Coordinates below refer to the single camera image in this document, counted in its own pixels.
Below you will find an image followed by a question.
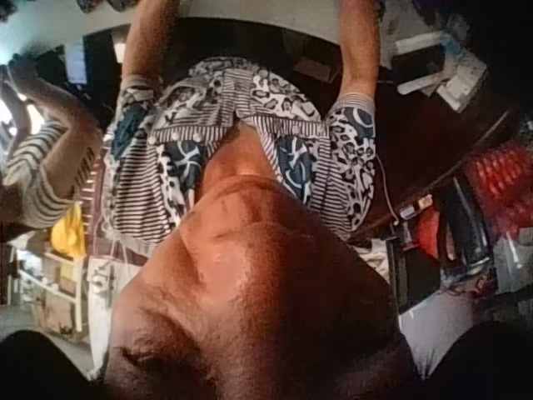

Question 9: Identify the small brown cardboard piece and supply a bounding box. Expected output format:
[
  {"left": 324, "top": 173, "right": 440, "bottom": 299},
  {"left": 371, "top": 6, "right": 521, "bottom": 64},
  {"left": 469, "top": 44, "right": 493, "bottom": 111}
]
[{"left": 292, "top": 55, "right": 335, "bottom": 83}]

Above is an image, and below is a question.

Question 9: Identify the red plastic bag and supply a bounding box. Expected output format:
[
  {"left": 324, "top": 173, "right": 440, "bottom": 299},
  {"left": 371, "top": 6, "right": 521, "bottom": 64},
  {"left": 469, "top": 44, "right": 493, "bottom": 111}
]
[{"left": 415, "top": 207, "right": 446, "bottom": 260}]

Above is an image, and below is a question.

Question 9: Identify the yellow cloth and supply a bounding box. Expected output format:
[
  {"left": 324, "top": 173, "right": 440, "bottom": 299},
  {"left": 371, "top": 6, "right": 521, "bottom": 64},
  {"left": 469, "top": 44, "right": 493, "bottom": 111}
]
[{"left": 49, "top": 201, "right": 87, "bottom": 258}]

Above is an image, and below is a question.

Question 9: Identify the heap of white boxes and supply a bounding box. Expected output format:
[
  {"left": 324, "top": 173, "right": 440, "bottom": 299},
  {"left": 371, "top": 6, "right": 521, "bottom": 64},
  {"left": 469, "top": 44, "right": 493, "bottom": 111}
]
[{"left": 390, "top": 24, "right": 489, "bottom": 114}]

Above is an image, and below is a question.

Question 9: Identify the red mesh crate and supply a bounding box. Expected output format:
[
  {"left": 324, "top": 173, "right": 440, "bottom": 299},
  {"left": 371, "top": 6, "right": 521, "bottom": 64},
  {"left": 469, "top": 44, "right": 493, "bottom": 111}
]
[{"left": 463, "top": 139, "right": 533, "bottom": 218}]

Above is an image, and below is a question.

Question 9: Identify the wooden shelf with items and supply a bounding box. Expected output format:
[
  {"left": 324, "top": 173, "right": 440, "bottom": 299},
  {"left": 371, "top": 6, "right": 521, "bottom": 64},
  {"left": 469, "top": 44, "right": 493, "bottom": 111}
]
[{"left": 7, "top": 244, "right": 91, "bottom": 339}]

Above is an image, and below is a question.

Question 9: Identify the thin white cable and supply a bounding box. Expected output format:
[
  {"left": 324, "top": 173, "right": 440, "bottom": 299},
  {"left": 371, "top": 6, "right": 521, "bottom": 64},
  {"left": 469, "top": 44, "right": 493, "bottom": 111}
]
[{"left": 373, "top": 152, "right": 401, "bottom": 223}]

